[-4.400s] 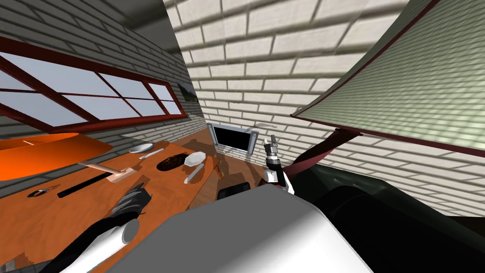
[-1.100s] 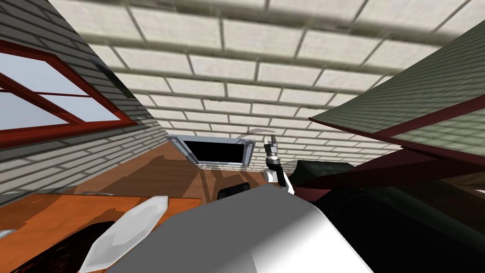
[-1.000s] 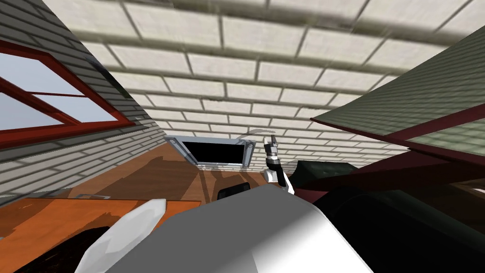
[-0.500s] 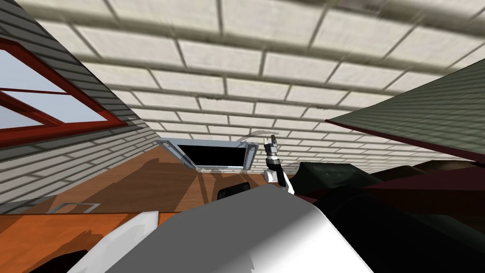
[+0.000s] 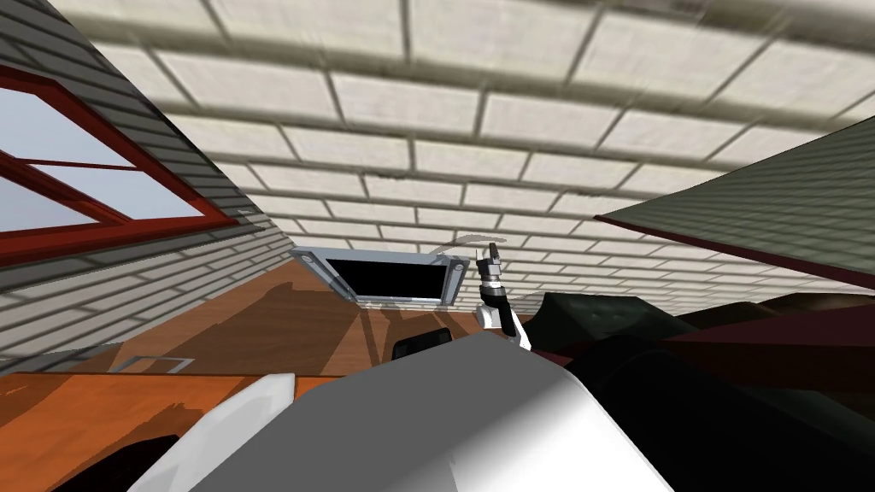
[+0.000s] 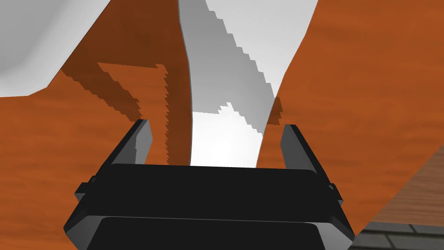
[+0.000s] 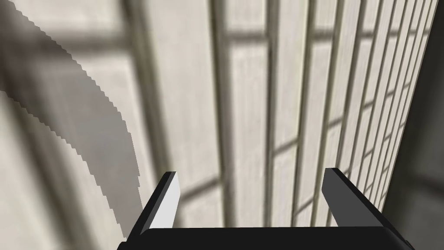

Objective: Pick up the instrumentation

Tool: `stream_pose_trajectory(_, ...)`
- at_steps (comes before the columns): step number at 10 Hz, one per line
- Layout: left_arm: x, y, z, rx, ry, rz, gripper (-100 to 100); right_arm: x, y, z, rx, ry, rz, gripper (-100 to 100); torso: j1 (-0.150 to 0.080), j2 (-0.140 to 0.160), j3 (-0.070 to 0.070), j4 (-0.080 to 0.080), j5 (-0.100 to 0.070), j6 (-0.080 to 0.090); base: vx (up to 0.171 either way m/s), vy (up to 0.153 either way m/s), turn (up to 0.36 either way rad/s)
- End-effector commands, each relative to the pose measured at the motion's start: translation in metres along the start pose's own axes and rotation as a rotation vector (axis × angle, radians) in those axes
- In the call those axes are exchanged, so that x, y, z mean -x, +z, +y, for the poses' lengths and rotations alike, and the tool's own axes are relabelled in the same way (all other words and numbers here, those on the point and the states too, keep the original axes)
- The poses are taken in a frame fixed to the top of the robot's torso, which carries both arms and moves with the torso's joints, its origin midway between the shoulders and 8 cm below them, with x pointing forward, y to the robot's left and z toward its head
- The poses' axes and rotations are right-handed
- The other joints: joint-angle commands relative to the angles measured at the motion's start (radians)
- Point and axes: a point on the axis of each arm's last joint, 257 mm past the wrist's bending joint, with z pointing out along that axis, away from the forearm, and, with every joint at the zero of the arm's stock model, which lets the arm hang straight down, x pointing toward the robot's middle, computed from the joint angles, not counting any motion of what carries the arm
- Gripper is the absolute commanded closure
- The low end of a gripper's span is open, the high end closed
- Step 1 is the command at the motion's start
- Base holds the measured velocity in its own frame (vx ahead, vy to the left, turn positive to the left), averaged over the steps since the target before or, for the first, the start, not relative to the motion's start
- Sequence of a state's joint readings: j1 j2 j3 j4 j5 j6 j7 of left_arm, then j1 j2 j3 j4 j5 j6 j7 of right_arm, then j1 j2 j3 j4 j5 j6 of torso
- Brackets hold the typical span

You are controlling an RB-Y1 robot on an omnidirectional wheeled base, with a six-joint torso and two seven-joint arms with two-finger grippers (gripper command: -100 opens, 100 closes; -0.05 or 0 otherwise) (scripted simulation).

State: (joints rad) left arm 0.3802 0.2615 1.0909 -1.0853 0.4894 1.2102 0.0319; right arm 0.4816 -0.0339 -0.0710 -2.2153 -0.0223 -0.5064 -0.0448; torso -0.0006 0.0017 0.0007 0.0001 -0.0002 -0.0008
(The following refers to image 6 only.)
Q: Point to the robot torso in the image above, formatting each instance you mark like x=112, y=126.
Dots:
x=27, y=41

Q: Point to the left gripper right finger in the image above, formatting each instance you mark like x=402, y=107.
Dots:
x=295, y=149

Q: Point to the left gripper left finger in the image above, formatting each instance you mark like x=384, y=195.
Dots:
x=137, y=146

